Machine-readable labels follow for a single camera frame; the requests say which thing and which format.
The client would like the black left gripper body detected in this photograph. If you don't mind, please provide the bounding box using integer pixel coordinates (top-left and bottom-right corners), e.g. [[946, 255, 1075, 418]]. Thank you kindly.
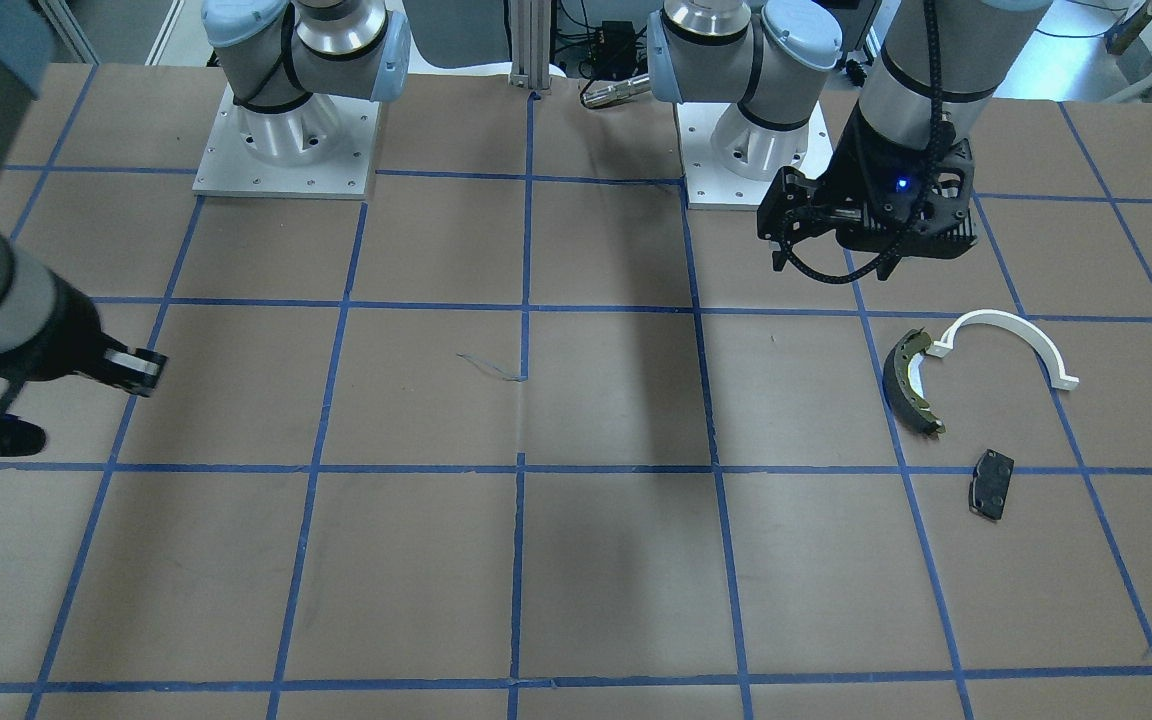
[[756, 109, 977, 281]]

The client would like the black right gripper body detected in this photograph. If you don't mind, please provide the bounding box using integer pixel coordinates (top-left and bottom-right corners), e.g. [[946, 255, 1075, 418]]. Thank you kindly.
[[0, 300, 169, 457]]

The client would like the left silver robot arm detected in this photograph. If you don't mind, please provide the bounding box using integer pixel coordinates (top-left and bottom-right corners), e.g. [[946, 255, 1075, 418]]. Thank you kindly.
[[646, 1, 1049, 285]]

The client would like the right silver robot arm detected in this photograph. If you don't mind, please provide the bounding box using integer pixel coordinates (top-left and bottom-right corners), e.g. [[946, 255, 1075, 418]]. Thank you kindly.
[[0, 1, 414, 457]]

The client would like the green curved brake shoe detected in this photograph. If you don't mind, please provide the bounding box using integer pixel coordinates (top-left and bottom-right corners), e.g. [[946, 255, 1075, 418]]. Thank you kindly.
[[882, 328, 946, 437]]

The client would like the black brake pad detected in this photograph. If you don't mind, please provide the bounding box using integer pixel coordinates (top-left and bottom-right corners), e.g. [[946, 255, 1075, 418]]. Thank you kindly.
[[968, 448, 1015, 521]]

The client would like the white curved plastic bracket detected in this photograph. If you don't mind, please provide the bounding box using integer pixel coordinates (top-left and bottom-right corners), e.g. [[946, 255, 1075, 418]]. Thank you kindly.
[[927, 309, 1079, 391]]

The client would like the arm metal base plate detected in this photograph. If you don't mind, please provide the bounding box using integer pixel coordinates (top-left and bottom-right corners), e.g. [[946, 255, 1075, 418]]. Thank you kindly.
[[675, 103, 833, 211], [192, 88, 385, 200]]

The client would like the aluminium frame post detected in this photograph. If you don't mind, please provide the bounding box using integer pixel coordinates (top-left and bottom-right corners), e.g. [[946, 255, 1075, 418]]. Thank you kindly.
[[506, 0, 553, 96]]

